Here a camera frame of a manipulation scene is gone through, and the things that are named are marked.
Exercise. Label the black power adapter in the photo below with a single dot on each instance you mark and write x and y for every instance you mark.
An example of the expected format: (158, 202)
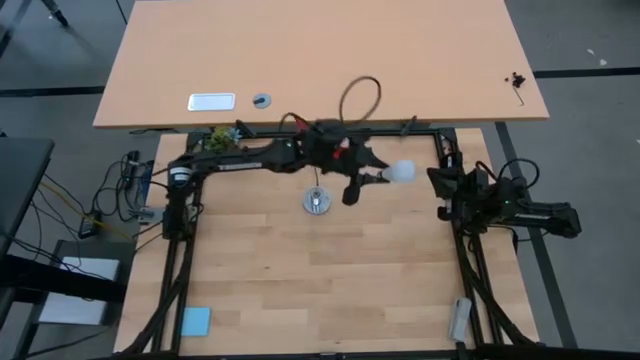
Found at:
(89, 227)

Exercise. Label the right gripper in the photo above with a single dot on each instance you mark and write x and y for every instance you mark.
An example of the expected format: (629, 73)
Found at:
(470, 197)

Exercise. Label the dark clamp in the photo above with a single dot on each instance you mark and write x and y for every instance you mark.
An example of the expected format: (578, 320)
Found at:
(408, 125)
(245, 127)

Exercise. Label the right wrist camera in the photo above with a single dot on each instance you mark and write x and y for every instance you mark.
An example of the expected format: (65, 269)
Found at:
(480, 177)

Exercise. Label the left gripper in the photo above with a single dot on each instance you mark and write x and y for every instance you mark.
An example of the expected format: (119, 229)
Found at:
(330, 155)

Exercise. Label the black aluminium table frame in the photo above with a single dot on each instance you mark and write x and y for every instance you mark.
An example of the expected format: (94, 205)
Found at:
(425, 133)

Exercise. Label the white lightbulb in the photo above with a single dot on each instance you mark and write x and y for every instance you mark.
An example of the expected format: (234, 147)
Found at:
(402, 171)

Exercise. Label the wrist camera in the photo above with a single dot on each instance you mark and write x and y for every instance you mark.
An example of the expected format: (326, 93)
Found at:
(327, 131)
(480, 177)

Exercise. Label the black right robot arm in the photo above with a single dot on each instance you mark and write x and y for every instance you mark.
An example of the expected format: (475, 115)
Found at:
(545, 215)

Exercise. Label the blue square pad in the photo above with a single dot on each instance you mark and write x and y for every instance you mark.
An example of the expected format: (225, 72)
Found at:
(196, 321)

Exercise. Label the black stand leg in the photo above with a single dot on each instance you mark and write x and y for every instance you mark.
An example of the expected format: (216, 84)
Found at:
(55, 12)

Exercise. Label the grey cart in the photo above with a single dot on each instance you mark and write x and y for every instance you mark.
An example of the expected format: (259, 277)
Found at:
(100, 248)

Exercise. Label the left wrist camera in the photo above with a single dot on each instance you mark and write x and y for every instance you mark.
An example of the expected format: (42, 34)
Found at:
(327, 131)

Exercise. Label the white box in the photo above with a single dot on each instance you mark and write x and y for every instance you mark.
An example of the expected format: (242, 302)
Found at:
(75, 312)

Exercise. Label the black desk foot bar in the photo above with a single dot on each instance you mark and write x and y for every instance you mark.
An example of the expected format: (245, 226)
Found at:
(50, 282)

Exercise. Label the white rectangular tray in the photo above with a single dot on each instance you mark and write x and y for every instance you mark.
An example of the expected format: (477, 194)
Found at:
(211, 102)

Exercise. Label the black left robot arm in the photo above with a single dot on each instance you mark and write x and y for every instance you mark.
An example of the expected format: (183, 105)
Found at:
(240, 162)

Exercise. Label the black power strip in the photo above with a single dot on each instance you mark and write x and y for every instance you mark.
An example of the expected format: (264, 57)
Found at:
(132, 165)

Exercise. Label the potted green plant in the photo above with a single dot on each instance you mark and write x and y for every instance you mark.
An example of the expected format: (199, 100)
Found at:
(220, 140)

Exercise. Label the light wooden desk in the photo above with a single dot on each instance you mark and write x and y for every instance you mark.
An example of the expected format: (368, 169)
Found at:
(325, 50)

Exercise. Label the grey rectangular device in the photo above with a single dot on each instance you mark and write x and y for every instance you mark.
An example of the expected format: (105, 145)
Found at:
(460, 319)

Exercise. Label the black side desk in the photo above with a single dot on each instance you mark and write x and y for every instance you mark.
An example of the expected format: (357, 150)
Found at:
(20, 170)

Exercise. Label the chrome lamp socket base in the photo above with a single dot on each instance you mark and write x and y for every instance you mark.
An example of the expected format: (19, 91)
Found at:
(316, 201)

